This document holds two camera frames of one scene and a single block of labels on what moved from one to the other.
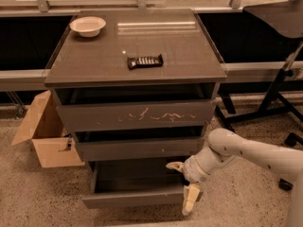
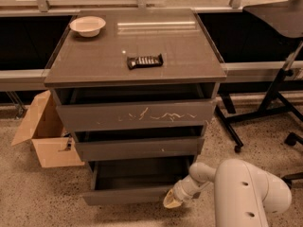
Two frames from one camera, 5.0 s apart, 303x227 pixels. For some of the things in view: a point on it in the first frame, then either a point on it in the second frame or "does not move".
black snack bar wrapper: (133, 62) does not move
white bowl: (87, 26) does not move
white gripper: (191, 170) to (182, 191)
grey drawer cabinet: (135, 89) does not move
